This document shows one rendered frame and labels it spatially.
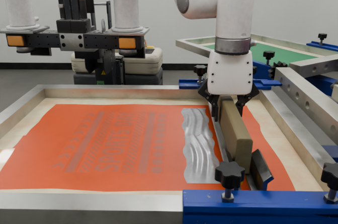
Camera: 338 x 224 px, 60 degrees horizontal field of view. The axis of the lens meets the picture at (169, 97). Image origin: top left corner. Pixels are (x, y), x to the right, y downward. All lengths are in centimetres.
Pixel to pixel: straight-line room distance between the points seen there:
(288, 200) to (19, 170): 52
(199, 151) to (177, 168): 7
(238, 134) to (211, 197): 13
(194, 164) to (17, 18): 96
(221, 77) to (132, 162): 27
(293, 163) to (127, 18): 78
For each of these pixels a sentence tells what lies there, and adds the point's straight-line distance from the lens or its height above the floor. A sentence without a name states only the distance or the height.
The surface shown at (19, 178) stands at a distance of 67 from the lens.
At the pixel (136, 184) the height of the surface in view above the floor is 96.
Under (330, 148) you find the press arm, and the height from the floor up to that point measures 92.
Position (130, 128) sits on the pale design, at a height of 96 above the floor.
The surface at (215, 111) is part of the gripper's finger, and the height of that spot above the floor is 103.
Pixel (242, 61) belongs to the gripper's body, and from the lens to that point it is 66.
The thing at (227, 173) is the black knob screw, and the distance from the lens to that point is 45.
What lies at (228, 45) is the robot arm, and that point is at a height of 119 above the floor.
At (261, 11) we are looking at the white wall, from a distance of 464.
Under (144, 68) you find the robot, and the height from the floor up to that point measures 84.
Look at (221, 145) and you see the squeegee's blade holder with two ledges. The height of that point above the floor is 100.
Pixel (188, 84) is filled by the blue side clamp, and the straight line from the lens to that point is 97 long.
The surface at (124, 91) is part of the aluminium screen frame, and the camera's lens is 98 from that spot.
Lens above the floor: 132
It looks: 22 degrees down
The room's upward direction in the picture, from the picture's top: straight up
